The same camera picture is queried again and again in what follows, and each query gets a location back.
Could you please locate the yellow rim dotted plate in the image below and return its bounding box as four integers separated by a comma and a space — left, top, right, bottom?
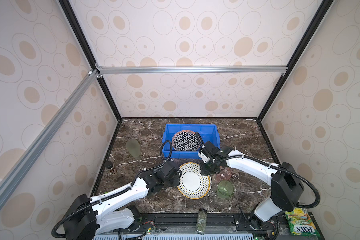
177, 162, 212, 200

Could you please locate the black white geometric plate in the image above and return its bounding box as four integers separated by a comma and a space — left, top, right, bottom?
172, 130, 200, 152

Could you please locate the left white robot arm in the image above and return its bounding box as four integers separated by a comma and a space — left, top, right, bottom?
51, 160, 183, 240

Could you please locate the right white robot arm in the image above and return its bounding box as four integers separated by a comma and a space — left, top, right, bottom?
199, 141, 321, 228

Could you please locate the blue plastic bin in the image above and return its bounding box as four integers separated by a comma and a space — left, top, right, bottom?
162, 124, 221, 159

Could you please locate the pink glass cup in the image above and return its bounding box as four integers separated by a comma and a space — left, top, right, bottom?
215, 168, 232, 183

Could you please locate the green glass cup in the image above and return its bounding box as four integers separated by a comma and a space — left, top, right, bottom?
217, 180, 234, 199

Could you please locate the small dark sauce bottle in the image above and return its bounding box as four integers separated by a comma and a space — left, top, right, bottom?
105, 161, 117, 174

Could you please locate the herb spice jar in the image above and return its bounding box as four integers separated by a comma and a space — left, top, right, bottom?
196, 209, 208, 235

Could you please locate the green Fox's candy bag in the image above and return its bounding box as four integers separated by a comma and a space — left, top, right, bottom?
285, 208, 321, 237

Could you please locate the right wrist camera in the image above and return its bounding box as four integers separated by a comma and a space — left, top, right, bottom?
198, 151, 210, 164

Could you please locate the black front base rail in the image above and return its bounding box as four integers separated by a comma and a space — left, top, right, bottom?
66, 212, 325, 240

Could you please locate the back aluminium rail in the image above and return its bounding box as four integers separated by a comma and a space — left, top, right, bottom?
98, 66, 288, 75

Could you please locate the aluminium rail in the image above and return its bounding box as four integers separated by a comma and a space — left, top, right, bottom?
98, 66, 288, 75
0, 69, 99, 210

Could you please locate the left aluminium rail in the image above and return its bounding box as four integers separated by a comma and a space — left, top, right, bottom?
0, 69, 99, 210

